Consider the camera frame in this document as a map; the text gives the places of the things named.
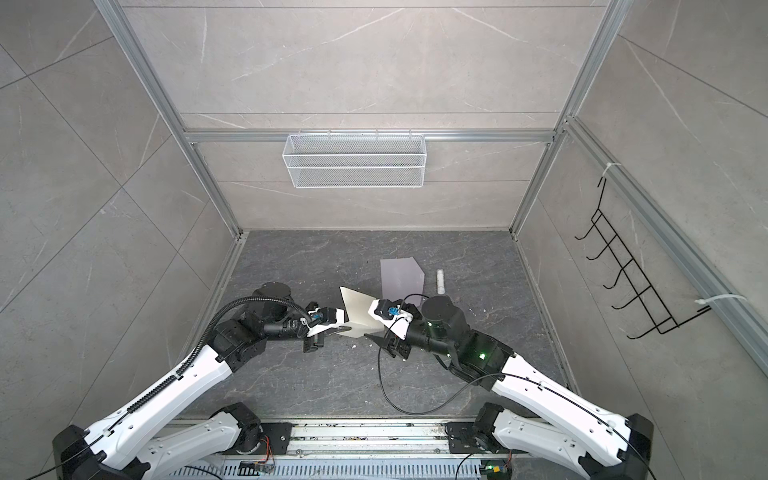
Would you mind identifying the beige letter paper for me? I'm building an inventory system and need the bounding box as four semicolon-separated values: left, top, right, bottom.
340;287;384;338

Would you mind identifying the grey purple envelope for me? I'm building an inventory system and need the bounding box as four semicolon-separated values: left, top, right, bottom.
380;257;425;305

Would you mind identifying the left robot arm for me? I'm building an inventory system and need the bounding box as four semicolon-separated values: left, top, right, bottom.
53;282;351;479

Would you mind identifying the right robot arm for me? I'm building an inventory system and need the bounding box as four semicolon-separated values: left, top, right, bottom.
367;295;654;479

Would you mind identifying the white glue stick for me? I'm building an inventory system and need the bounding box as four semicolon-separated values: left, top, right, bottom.
436;269;446;295

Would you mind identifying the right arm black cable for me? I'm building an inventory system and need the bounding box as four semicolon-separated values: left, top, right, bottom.
376;292;658;480

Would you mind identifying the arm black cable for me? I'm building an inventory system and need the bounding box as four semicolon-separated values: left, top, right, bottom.
376;292;658;480
107;296;313;421

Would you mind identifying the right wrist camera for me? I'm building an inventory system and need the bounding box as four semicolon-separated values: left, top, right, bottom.
368;299;423;340

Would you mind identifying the aluminium rail frame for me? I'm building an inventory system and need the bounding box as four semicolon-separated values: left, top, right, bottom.
155;418;619;460

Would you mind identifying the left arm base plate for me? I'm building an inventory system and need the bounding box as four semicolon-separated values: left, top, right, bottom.
252;422;293;458

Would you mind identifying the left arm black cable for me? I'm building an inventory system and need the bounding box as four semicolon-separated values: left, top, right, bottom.
107;296;313;421

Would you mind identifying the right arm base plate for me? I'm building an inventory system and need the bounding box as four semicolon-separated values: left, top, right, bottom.
444;422;482;454

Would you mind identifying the white vented cable duct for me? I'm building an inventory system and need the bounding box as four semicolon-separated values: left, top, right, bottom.
168;458;488;479

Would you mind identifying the black wire hook rack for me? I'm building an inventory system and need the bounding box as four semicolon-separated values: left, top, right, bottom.
574;178;712;340

